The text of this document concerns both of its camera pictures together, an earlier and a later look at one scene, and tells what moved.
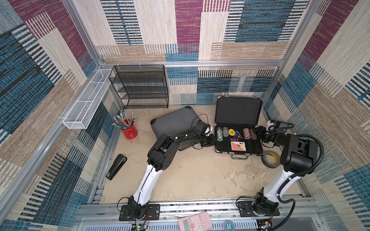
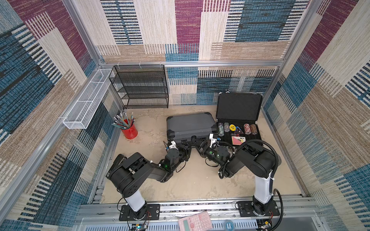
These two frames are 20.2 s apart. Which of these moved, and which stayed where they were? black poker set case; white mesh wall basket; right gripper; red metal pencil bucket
Moved: right gripper
Stayed: white mesh wall basket; black poker set case; red metal pencil bucket
